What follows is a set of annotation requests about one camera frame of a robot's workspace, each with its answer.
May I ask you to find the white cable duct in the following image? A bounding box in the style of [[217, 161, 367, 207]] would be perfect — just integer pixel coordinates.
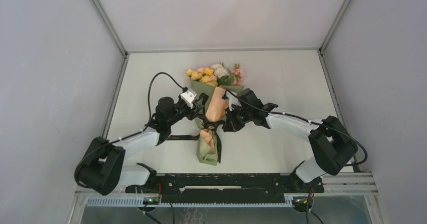
[[86, 196, 294, 207]]

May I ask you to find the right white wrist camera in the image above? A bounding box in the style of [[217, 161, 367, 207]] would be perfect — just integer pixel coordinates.
[[222, 91, 230, 102]]

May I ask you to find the yellow flower stem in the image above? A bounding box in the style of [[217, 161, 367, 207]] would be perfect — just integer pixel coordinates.
[[186, 67, 218, 87]]

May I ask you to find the black mounting rail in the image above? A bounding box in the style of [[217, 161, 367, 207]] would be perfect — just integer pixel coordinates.
[[125, 173, 324, 204]]

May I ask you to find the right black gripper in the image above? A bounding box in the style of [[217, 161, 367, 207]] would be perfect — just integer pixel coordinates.
[[224, 104, 252, 132]]

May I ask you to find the green orange wrapping paper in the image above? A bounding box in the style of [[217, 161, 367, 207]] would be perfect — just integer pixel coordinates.
[[190, 81, 245, 167]]

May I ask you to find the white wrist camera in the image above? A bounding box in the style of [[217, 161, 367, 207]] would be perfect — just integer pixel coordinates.
[[180, 89, 197, 109], [222, 91, 230, 102]]

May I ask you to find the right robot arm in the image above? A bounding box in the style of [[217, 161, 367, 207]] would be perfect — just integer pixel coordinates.
[[221, 89, 368, 192]]

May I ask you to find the pink rose stem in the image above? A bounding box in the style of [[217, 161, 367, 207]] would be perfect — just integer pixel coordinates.
[[232, 63, 245, 85]]

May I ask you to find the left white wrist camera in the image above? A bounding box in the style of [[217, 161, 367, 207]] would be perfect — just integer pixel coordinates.
[[180, 89, 197, 109]]

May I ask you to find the black printed ribbon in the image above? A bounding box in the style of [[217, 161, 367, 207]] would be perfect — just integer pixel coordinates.
[[167, 116, 225, 166]]

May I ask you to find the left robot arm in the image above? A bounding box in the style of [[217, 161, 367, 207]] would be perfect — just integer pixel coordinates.
[[74, 90, 208, 195]]

